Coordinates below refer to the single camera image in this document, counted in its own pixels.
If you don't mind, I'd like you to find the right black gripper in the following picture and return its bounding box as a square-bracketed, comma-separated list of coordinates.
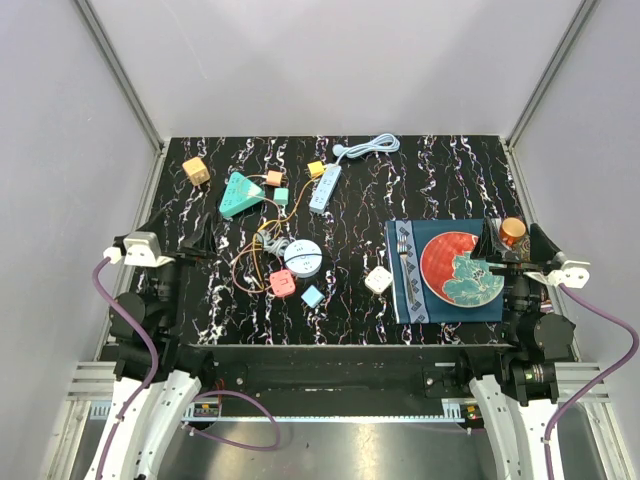
[470, 216, 561, 341]

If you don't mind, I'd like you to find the pink square plug adapter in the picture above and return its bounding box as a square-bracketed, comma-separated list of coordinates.
[269, 269, 296, 298]

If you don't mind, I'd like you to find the round light blue power socket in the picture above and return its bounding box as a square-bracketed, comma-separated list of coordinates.
[283, 239, 323, 279]

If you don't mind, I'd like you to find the white square plug adapter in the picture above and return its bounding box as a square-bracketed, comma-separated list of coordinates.
[364, 266, 393, 295]

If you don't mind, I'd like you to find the light blue charger plug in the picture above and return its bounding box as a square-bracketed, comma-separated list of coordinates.
[301, 285, 324, 308]

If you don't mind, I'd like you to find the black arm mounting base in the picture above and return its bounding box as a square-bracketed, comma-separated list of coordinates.
[206, 345, 498, 421]

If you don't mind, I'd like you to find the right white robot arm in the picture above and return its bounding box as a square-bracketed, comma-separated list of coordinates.
[453, 218, 575, 479]

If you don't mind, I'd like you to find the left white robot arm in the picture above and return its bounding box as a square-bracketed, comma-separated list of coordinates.
[86, 211, 216, 479]

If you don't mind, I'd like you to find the teal small charger plug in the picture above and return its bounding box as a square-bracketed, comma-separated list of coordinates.
[273, 187, 289, 206]

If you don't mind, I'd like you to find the salmon small charger plug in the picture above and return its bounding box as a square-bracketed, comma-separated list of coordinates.
[265, 170, 285, 188]

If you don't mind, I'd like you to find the yellow small charger plug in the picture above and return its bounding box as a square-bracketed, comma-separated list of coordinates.
[307, 161, 326, 179]

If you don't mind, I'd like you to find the colourful patterned coaster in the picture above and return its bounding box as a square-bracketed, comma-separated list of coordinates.
[503, 229, 530, 262]

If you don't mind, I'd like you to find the copper metal cup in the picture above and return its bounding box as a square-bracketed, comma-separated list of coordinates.
[499, 217, 527, 248]

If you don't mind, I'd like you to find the red floral ceramic plate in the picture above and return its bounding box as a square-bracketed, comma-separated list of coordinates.
[420, 231, 504, 309]

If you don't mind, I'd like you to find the teal triangular power strip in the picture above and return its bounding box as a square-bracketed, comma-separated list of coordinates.
[218, 172, 265, 219]

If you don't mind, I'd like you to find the dark blue patterned placemat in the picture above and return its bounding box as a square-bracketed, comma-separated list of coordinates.
[385, 219, 503, 324]

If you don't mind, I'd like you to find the silver metal fork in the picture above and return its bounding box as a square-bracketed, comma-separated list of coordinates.
[397, 235, 415, 307]

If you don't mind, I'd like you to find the light blue long power strip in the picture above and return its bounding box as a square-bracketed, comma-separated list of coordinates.
[309, 165, 342, 214]

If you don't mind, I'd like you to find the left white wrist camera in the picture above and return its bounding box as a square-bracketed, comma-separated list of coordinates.
[103, 231, 163, 268]

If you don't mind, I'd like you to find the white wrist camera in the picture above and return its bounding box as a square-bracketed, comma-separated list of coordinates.
[103, 231, 163, 268]
[545, 251, 591, 289]

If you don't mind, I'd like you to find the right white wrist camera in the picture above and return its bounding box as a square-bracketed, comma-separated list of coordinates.
[545, 251, 591, 289]

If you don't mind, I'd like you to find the grey bundled cord with plug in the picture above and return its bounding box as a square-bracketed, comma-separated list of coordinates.
[256, 229, 291, 257]

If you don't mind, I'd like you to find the orange thin charging cable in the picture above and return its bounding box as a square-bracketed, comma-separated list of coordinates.
[231, 173, 317, 296]

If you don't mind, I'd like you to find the light blue coiled power cord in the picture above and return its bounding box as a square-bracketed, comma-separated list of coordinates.
[331, 132, 401, 165]

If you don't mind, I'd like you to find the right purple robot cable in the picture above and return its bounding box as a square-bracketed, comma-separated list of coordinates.
[414, 284, 640, 480]

